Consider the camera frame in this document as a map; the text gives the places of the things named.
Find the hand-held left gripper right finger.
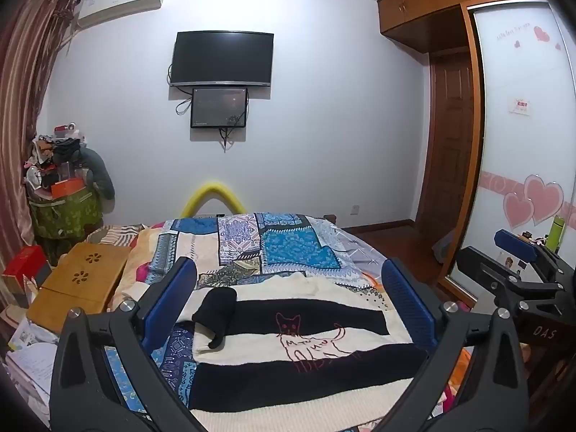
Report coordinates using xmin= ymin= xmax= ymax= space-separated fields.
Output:
xmin=373 ymin=257 xmax=530 ymax=432

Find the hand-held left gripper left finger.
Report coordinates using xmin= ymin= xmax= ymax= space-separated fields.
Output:
xmin=49 ymin=256 xmax=208 ymax=432

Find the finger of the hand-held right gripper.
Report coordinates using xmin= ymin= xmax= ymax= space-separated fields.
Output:
xmin=494 ymin=229 xmax=576 ymax=289
xmin=455 ymin=245 xmax=565 ymax=320

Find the black white striped cat sweater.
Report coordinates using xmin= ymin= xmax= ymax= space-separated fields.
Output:
xmin=177 ymin=274 xmax=427 ymax=432

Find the green bottle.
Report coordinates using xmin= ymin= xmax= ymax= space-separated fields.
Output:
xmin=545 ymin=216 xmax=566 ymax=253

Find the beige floral blanket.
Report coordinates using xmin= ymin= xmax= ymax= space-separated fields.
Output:
xmin=110 ymin=229 xmax=159 ymax=312

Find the striped beige cloth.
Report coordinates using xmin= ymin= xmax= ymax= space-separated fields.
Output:
xmin=87 ymin=222 xmax=149 ymax=248

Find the bamboo lap table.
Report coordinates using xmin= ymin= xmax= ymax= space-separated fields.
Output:
xmin=26 ymin=242 xmax=132 ymax=334

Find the yellow foam tube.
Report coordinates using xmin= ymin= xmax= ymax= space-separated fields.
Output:
xmin=180 ymin=181 xmax=246 ymax=219

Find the blue patchwork blanket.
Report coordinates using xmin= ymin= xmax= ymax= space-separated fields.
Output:
xmin=101 ymin=211 xmax=393 ymax=432

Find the brown wooden door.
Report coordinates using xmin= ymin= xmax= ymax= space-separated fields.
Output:
xmin=414 ymin=49 xmax=486 ymax=235

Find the small red white sticker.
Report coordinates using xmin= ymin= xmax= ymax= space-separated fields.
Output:
xmin=508 ymin=96 xmax=532 ymax=118

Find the green patterned storage bag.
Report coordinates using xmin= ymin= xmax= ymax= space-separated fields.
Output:
xmin=29 ymin=189 xmax=102 ymax=240

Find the orange box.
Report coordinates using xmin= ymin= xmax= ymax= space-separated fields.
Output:
xmin=50 ymin=177 xmax=86 ymax=199

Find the red box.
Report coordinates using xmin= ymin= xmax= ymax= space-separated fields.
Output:
xmin=2 ymin=247 xmax=48 ymax=289

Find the pile of white papers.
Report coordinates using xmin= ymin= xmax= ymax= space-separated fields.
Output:
xmin=4 ymin=315 xmax=58 ymax=428

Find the pile of mixed clutter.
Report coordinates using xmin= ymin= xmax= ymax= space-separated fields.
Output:
xmin=22 ymin=121 xmax=88 ymax=199

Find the brown striped curtain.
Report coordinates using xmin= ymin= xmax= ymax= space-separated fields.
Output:
xmin=0 ymin=0 xmax=81 ymax=280

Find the wooden overhead cabinet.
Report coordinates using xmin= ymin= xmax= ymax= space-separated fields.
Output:
xmin=377 ymin=0 xmax=547 ymax=52

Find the white air conditioner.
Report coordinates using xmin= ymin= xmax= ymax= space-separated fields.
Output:
xmin=74 ymin=0 xmax=168 ymax=28

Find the black monitor cable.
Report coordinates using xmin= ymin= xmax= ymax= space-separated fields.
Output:
xmin=218 ymin=127 xmax=239 ymax=152

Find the small black wall monitor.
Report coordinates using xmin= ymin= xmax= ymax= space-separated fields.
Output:
xmin=190 ymin=86 xmax=249 ymax=129

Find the black wall television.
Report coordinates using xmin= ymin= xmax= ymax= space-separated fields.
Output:
xmin=170 ymin=31 xmax=274 ymax=87

